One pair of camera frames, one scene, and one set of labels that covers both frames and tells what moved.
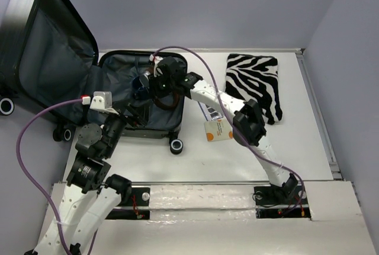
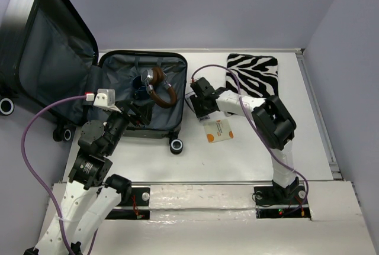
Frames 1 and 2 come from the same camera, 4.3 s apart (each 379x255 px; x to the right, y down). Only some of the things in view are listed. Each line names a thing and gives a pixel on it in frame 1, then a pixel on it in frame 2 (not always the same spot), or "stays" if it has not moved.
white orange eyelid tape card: [218, 130] stays
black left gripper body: [115, 124] stays
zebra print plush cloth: [255, 77] stays
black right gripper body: [161, 85] → [201, 107]
